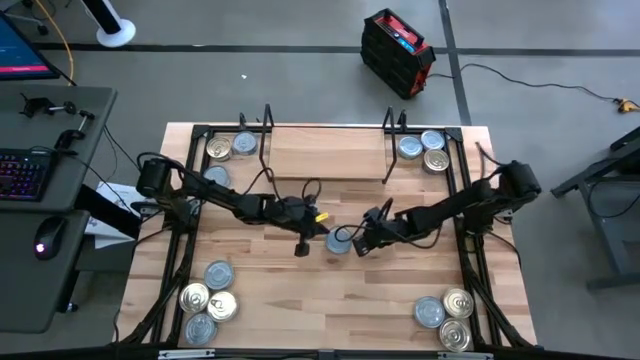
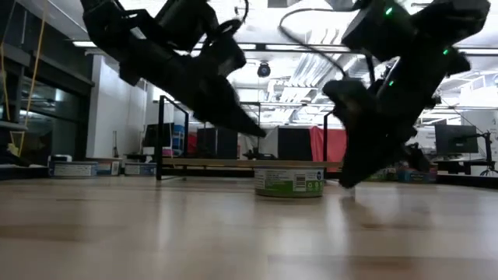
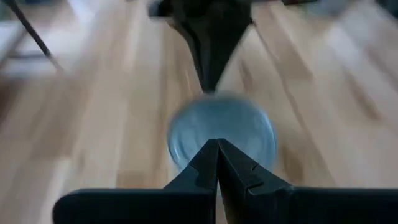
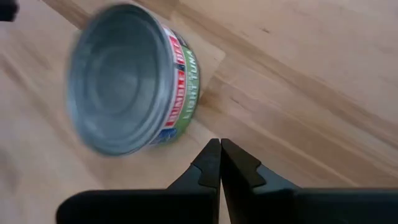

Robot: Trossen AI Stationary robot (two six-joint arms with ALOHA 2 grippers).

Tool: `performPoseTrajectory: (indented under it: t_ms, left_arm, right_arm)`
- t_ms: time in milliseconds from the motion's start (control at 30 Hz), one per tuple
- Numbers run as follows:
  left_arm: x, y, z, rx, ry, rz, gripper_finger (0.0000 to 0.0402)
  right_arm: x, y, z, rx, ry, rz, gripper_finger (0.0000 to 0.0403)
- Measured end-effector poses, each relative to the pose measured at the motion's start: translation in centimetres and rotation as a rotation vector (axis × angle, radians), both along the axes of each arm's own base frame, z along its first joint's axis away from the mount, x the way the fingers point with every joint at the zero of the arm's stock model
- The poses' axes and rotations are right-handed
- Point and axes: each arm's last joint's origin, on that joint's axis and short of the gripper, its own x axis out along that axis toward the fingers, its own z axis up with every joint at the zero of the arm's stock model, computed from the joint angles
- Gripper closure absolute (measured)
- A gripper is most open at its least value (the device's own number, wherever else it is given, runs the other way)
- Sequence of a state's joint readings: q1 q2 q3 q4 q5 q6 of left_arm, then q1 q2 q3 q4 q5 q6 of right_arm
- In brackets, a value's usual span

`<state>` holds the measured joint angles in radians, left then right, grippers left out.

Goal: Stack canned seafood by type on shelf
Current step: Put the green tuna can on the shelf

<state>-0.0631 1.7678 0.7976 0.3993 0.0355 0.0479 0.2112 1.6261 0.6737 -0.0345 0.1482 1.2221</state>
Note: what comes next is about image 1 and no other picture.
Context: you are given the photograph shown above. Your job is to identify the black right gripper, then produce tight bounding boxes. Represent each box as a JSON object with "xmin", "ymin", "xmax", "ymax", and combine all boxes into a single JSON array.
[{"xmin": 352, "ymin": 206, "xmax": 409, "ymax": 259}]

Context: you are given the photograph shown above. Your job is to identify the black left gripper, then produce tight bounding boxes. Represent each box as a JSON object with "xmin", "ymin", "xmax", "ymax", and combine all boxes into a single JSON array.
[{"xmin": 272, "ymin": 195, "xmax": 332, "ymax": 259}]

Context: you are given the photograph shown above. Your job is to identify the wooden shelf with black legs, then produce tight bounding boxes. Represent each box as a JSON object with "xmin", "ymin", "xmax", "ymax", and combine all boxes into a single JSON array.
[{"xmin": 257, "ymin": 103, "xmax": 401, "ymax": 185}]

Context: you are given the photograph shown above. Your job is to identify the red and black tool case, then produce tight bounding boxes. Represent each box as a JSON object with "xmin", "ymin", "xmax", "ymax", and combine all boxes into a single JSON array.
[{"xmin": 359, "ymin": 7, "xmax": 437, "ymax": 100}]

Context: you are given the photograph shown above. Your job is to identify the white paper sheets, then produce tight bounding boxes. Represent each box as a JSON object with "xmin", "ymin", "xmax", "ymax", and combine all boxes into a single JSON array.
[{"xmin": 83, "ymin": 180, "xmax": 146, "ymax": 250}]

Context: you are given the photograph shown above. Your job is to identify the black bar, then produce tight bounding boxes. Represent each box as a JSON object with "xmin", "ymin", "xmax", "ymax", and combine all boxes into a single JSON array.
[{"xmin": 73, "ymin": 183, "xmax": 144, "ymax": 240}]

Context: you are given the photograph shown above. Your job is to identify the black metal table stand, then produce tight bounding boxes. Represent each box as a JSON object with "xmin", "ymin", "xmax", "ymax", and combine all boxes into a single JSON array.
[{"xmin": 549, "ymin": 124, "xmax": 640, "ymax": 291}]

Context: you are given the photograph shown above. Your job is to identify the dark grey desk top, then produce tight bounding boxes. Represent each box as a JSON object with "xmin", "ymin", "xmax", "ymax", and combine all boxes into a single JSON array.
[
  {"xmin": 0, "ymin": 209, "xmax": 92, "ymax": 335},
  {"xmin": 0, "ymin": 83, "xmax": 119, "ymax": 215}
]

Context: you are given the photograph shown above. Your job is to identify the black screw clamp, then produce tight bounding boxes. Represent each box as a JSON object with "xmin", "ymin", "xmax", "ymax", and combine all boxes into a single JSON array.
[
  {"xmin": 18, "ymin": 92, "xmax": 78, "ymax": 120},
  {"xmin": 53, "ymin": 109, "xmax": 96, "ymax": 151}
]

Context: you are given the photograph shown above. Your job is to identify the black computer mouse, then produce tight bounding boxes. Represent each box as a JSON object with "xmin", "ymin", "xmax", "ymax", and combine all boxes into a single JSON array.
[{"xmin": 32, "ymin": 215, "xmax": 69, "ymax": 262}]

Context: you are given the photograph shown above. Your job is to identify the white round-base stand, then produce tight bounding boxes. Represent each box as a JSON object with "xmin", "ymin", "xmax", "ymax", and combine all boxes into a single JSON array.
[{"xmin": 79, "ymin": 0, "xmax": 137, "ymax": 49}]

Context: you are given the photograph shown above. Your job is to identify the backlit black keyboard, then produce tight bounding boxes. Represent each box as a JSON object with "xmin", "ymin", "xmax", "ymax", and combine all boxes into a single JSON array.
[{"xmin": 0, "ymin": 147, "xmax": 57, "ymax": 203}]

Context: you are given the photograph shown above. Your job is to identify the computer monitor with blue screen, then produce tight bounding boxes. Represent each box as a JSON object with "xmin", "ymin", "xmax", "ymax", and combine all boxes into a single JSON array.
[{"xmin": 0, "ymin": 10, "xmax": 62, "ymax": 81}]

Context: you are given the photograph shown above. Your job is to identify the black floor cable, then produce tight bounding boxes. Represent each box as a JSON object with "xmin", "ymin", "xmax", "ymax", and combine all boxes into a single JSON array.
[{"xmin": 428, "ymin": 62, "xmax": 621, "ymax": 104}]

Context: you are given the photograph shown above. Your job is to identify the yellow cable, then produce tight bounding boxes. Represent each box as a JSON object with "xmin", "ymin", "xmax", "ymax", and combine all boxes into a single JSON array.
[{"xmin": 33, "ymin": 0, "xmax": 76, "ymax": 87}]

